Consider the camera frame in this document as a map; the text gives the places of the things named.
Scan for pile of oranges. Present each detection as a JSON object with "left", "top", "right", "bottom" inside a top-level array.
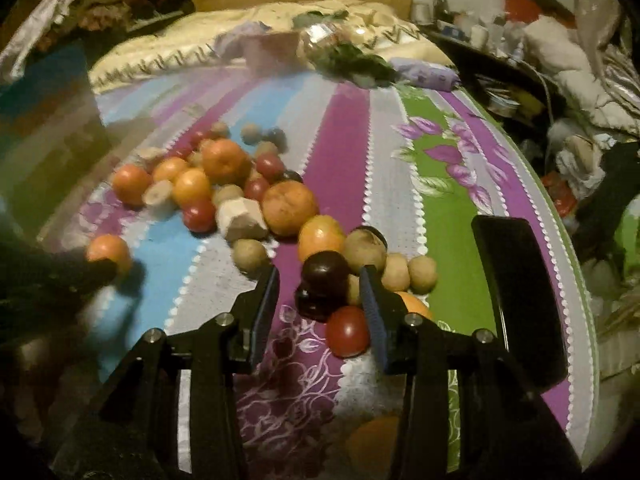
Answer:
[{"left": 111, "top": 138, "right": 436, "bottom": 480}]

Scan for green leafy vegetables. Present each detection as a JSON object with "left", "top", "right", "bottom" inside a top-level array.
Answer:
[{"left": 320, "top": 42, "right": 396, "bottom": 86}]

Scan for round orange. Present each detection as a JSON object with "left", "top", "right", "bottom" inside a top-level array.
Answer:
[{"left": 85, "top": 234, "right": 133, "bottom": 277}]

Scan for white cable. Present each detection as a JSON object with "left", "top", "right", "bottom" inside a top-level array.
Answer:
[{"left": 520, "top": 57, "right": 553, "bottom": 126}]

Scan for black smartphone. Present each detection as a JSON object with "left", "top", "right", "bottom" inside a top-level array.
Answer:
[{"left": 472, "top": 216, "right": 569, "bottom": 392}]

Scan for white padded jacket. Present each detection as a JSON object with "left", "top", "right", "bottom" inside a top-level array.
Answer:
[{"left": 520, "top": 15, "right": 640, "bottom": 131}]

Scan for green cloth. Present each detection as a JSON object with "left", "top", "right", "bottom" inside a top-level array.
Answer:
[{"left": 612, "top": 205, "right": 640, "bottom": 266}]

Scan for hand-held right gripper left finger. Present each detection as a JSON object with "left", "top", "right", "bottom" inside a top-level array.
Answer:
[{"left": 50, "top": 264, "right": 281, "bottom": 480}]

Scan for group of red tomatoes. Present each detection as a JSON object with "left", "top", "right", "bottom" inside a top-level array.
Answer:
[{"left": 170, "top": 129, "right": 372, "bottom": 359}]

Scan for cream zigzag quilt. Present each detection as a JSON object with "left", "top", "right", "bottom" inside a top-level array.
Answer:
[{"left": 90, "top": 0, "right": 456, "bottom": 93}]

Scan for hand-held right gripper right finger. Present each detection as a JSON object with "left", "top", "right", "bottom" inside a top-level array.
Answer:
[{"left": 359, "top": 266, "right": 583, "bottom": 480}]

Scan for round beige bun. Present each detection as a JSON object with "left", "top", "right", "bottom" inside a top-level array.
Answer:
[{"left": 216, "top": 197, "right": 269, "bottom": 242}]

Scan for purple tissue pack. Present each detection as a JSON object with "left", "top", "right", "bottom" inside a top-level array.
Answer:
[{"left": 390, "top": 57, "right": 461, "bottom": 92}]

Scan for clear plastic bag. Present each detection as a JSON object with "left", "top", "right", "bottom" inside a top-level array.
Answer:
[{"left": 297, "top": 22, "right": 351, "bottom": 68}]

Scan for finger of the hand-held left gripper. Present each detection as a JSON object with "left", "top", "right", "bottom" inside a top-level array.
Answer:
[{"left": 0, "top": 255, "right": 121, "bottom": 311}]

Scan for metal bowl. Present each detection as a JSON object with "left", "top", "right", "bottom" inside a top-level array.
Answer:
[{"left": 487, "top": 92, "right": 521, "bottom": 116}]

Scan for striped floral bed sheet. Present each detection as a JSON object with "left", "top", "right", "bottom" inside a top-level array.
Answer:
[{"left": 30, "top": 67, "right": 598, "bottom": 480}]

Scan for group of dark purple plums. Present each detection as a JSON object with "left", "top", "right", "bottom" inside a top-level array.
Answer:
[{"left": 262, "top": 127, "right": 388, "bottom": 320}]

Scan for group of tan longans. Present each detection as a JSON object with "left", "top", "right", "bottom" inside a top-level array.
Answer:
[{"left": 207, "top": 121, "right": 439, "bottom": 307}]

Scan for white cloth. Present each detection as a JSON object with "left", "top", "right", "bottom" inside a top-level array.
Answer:
[{"left": 0, "top": 0, "right": 96, "bottom": 81}]

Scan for red plastic bag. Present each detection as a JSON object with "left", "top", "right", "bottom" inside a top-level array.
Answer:
[{"left": 542, "top": 172, "right": 578, "bottom": 216}]

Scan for cluttered nightstand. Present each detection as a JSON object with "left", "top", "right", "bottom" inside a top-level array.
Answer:
[{"left": 415, "top": 0, "right": 551, "bottom": 121}]

